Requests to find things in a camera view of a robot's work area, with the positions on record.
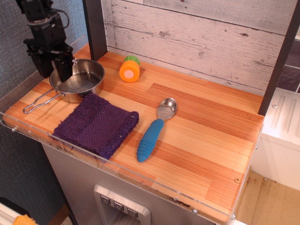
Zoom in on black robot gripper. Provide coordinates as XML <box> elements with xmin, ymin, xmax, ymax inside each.
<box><xmin>23</xmin><ymin>16</ymin><xmax>74</xmax><ymax>83</ymax></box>

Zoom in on silver steel pot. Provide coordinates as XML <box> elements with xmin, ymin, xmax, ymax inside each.
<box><xmin>22</xmin><ymin>59</ymin><xmax>105</xmax><ymax>113</ymax></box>

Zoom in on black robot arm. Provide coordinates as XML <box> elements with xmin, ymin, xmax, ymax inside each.
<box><xmin>16</xmin><ymin>0</ymin><xmax>74</xmax><ymax>83</ymax></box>

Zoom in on purple folded rag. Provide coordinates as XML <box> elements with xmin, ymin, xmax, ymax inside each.
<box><xmin>53</xmin><ymin>93</ymin><xmax>139</xmax><ymax>159</ymax></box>

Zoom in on orange toy carrot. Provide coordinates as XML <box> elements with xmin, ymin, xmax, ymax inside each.
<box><xmin>119</xmin><ymin>55</ymin><xmax>140</xmax><ymax>82</ymax></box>

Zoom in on grey toy fridge cabinet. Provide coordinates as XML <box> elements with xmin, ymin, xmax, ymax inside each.
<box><xmin>42</xmin><ymin>144</ymin><xmax>212</xmax><ymax>225</ymax></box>

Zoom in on silver dispenser button panel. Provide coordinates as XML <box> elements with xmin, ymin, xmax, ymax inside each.
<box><xmin>93</xmin><ymin>184</ymin><xmax>151</xmax><ymax>225</ymax></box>

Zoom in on white toy sink unit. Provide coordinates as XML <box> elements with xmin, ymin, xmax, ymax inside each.
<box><xmin>251</xmin><ymin>88</ymin><xmax>300</xmax><ymax>190</ymax></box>

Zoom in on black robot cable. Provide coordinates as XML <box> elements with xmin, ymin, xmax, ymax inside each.
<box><xmin>50</xmin><ymin>8</ymin><xmax>70</xmax><ymax>30</ymax></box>

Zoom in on dark left shelf post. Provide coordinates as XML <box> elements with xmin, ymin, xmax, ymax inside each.
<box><xmin>82</xmin><ymin>0</ymin><xmax>107</xmax><ymax>61</ymax></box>

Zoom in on dark shelf post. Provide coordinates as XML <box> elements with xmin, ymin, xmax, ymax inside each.
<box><xmin>258</xmin><ymin>0</ymin><xmax>300</xmax><ymax>116</ymax></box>
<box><xmin>82</xmin><ymin>0</ymin><xmax>107</xmax><ymax>61</ymax></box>

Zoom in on clear acrylic guard rail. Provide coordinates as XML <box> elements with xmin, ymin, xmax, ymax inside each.
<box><xmin>4</xmin><ymin>50</ymin><xmax>263</xmax><ymax>225</ymax></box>

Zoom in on blue handled metal spoon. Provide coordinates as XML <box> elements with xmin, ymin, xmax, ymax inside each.
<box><xmin>136</xmin><ymin>98</ymin><xmax>177</xmax><ymax>162</ymax></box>

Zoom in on orange object with black strap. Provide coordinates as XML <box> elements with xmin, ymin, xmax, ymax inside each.
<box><xmin>12</xmin><ymin>215</ymin><xmax>36</xmax><ymax>225</ymax></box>

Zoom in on dark right shelf post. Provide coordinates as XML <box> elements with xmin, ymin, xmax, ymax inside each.
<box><xmin>258</xmin><ymin>0</ymin><xmax>300</xmax><ymax>116</ymax></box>

